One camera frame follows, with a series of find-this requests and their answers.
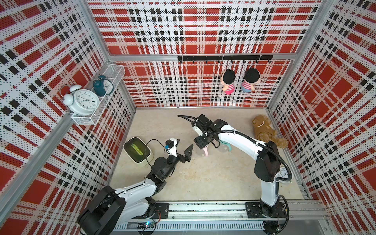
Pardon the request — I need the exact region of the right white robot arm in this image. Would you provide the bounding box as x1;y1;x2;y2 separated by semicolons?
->
178;114;293;217

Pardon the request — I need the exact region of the brown teddy bear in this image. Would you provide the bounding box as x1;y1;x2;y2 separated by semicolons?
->
252;115;289;148

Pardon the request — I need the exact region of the teal alarm clock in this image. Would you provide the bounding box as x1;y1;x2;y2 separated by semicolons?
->
93;75;114;97

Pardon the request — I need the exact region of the clear baby bottle bottom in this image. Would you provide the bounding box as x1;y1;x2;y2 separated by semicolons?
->
217;143;229;153

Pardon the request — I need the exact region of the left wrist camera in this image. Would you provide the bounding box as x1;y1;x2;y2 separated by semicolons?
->
165;138;180;157

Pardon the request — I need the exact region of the white wire shelf basket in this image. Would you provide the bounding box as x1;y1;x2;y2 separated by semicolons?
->
63;64;125;126

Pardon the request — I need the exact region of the black hook rail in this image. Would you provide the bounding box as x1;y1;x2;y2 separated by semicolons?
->
177;55;273;62

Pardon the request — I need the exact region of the large white alarm clock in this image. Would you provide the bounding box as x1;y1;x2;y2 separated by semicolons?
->
63;85;100;116

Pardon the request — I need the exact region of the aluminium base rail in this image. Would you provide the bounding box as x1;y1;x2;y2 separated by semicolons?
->
114;200;328;235

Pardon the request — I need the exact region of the white green sterilizer box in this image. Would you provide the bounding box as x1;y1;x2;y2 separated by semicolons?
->
123;137;154;166

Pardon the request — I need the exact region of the doll with blue pants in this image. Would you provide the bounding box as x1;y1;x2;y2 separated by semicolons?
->
241;68;261;93

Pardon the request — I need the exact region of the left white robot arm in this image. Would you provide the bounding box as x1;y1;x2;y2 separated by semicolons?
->
77;145;193;235

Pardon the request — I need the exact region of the doll with pink pants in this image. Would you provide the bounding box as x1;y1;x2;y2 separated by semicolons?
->
220;69;235;95

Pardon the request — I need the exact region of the green circuit board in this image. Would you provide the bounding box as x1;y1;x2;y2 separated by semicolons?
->
126;220;156;230

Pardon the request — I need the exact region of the small white alarm clock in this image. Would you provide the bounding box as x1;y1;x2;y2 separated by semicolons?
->
276;167;293;184

